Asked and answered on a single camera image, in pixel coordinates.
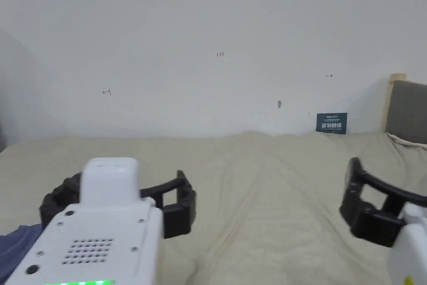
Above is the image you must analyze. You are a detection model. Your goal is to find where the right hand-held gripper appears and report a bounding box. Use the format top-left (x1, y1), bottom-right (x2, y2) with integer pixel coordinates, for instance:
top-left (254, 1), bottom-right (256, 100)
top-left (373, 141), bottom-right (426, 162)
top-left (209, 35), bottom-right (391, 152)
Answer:
top-left (339, 157), bottom-right (427, 285)

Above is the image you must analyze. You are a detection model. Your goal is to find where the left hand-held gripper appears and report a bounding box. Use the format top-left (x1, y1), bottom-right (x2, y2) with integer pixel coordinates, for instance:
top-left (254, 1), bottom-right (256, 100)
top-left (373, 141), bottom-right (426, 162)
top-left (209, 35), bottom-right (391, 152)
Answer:
top-left (5, 157), bottom-right (198, 285)

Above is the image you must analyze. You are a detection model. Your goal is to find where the cream pillow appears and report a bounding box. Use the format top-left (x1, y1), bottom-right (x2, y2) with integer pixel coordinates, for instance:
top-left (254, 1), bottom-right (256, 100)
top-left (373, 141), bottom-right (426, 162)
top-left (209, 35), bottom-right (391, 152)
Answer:
top-left (387, 133), bottom-right (427, 151)

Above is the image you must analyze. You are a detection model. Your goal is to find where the bed with beige sheet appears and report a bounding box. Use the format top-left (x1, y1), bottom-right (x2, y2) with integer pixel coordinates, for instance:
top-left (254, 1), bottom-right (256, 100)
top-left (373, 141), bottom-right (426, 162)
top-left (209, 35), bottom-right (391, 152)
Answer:
top-left (0, 130), bottom-right (427, 285)

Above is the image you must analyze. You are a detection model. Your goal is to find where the dark blue card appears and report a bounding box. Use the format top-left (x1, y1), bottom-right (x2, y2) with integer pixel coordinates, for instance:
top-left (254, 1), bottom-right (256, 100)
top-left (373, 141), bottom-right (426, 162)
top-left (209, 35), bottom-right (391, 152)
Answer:
top-left (316, 113), bottom-right (348, 135)

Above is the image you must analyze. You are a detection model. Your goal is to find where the blue garment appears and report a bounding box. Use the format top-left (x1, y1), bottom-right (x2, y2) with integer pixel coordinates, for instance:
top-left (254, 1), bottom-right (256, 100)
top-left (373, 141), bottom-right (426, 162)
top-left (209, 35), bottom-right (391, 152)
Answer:
top-left (0, 224), bottom-right (46, 280)

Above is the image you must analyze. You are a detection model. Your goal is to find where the grey padded headboard, wooden frame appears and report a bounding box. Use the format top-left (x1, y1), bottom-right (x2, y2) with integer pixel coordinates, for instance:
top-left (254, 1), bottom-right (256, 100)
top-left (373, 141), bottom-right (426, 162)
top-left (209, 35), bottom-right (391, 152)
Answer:
top-left (382, 73), bottom-right (427, 145)

